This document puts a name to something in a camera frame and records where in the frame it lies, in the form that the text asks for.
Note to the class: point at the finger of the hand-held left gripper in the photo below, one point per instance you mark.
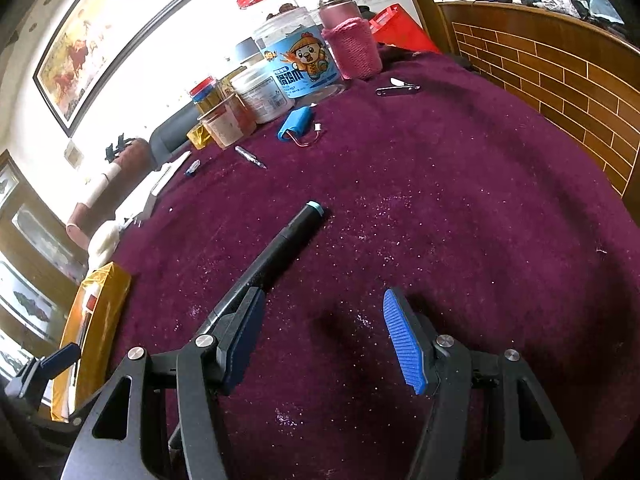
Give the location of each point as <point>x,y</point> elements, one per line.
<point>60,420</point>
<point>60,359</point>

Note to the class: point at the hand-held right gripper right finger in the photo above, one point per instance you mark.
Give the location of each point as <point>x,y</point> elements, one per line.
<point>405,345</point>

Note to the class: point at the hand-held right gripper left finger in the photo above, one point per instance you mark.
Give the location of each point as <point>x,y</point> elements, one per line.
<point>245,345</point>

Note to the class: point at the yellow box white inside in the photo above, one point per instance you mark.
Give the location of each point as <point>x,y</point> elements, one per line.
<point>107,300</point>

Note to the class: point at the teal capped black marker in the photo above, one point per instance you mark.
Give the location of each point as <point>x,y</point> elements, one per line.
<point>280,240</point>

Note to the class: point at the wooden framed picture panel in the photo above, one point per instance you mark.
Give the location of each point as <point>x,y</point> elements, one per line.
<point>30,245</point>

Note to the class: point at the round white packet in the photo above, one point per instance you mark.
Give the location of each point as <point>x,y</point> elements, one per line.
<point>105,242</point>

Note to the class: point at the small blue pen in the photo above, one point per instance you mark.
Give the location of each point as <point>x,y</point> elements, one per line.
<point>192,167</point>

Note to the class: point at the brown armchair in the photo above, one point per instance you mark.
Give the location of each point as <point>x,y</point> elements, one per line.
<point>107,180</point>

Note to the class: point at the silver pen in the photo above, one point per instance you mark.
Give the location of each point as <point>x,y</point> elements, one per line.
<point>250,156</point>

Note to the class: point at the white papers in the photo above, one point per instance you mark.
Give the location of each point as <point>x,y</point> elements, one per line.
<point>167,172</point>

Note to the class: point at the amber plastic jar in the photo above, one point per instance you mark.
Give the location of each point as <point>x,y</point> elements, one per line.
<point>227,125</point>

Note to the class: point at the black clips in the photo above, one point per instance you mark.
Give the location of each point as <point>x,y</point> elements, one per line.
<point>119,146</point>

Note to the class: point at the black leather sofa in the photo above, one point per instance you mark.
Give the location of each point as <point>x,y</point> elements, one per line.
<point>167,135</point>

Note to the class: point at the blue battery pack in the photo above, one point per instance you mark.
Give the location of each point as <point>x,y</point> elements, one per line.
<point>297,126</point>

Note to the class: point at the white plastic tub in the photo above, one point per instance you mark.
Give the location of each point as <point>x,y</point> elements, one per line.
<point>262,95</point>

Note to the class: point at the toothpick jar red lid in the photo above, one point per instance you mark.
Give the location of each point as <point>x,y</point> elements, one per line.
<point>205,95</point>

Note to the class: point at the metal nail clipper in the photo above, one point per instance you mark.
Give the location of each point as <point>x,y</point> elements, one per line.
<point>397,89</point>

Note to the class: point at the clear jar blue label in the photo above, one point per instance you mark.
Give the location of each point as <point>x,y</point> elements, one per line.
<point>300,60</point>

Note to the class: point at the wooden partition cabinet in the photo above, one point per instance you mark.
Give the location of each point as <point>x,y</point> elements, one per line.
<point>550,85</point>

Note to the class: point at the pink bottle knit sleeve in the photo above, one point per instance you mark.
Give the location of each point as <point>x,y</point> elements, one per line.
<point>352,45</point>

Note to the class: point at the red bag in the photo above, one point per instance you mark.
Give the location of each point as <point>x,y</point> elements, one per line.
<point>400,27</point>

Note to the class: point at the beige wall plate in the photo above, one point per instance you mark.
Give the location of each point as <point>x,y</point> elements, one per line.
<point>75,155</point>

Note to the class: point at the framed wall painting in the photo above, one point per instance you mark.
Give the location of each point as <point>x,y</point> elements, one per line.
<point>100,50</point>

